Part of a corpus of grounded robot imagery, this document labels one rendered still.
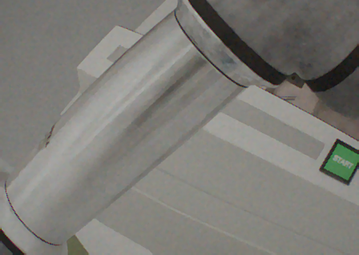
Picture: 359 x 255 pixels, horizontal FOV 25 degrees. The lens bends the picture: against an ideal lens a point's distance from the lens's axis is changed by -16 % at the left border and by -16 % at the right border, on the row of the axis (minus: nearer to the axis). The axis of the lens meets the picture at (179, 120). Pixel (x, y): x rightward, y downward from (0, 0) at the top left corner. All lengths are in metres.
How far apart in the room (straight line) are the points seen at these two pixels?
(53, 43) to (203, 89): 1.96
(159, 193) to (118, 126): 0.64
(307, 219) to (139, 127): 0.51
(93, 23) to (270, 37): 2.02
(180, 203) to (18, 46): 1.43
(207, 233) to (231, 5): 0.75
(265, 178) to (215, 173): 0.09
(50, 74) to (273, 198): 1.46
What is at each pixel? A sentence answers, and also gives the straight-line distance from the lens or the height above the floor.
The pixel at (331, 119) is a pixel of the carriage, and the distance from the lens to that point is 1.27.
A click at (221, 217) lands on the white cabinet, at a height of 0.77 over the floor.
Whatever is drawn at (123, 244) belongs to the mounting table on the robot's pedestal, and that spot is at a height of 0.82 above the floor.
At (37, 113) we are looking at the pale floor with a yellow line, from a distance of 2.48.
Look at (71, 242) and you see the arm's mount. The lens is 1.06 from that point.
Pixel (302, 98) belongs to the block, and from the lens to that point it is 1.25.
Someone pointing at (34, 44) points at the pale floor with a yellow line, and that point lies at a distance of 2.67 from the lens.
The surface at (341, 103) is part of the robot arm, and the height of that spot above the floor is 1.33.
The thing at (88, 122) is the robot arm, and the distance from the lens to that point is 0.73.
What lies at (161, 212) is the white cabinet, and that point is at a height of 0.70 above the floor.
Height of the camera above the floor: 1.87
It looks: 52 degrees down
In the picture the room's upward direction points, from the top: 6 degrees counter-clockwise
